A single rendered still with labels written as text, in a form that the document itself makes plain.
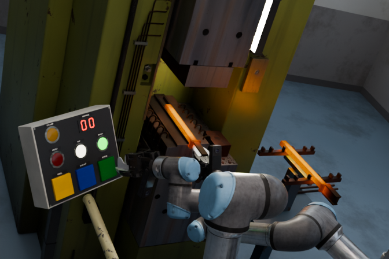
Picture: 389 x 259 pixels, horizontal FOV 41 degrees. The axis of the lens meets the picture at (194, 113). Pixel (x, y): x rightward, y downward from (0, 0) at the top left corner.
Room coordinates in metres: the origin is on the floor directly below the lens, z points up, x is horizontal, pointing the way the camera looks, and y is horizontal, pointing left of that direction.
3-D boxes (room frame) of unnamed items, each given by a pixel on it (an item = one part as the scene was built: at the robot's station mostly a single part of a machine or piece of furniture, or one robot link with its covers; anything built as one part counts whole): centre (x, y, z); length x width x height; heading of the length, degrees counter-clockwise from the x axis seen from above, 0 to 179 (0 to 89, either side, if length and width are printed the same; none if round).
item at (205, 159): (1.79, -0.13, 0.97); 0.12 x 0.08 x 0.09; 33
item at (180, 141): (2.09, 0.10, 0.96); 0.42 x 0.20 x 0.09; 33
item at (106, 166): (1.56, 0.25, 1.01); 0.07 x 0.05 x 0.07; 148
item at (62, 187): (1.39, 0.35, 1.01); 0.07 x 0.05 x 0.07; 148
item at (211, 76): (2.09, 0.10, 1.32); 0.42 x 0.20 x 0.10; 33
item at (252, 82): (2.19, -0.21, 1.27); 0.09 x 0.02 x 0.17; 123
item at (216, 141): (2.06, -0.13, 0.95); 0.12 x 0.09 x 0.07; 33
